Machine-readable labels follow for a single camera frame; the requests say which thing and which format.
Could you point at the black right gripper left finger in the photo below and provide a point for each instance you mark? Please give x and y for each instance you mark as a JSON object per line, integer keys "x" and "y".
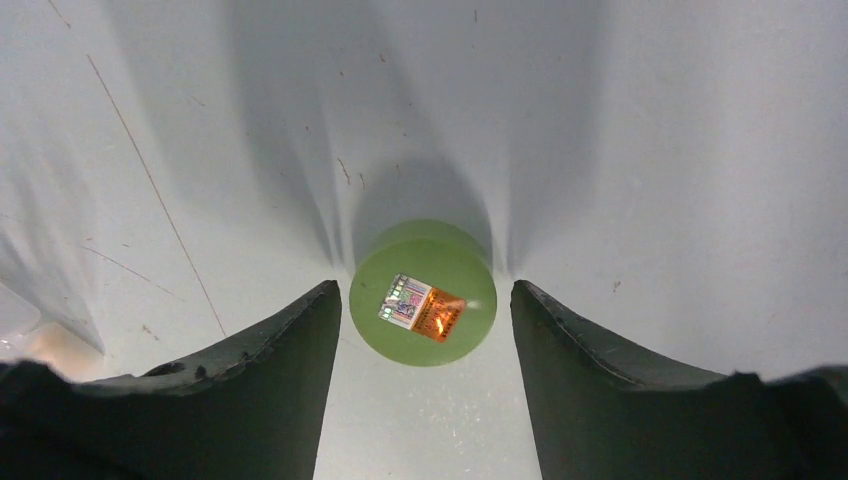
{"x": 248, "y": 407}

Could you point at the green bottle cap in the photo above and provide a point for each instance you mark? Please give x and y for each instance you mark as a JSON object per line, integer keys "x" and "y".
{"x": 424, "y": 296}

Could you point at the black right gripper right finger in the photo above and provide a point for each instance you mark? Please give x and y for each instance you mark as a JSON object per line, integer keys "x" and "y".
{"x": 604, "y": 407}

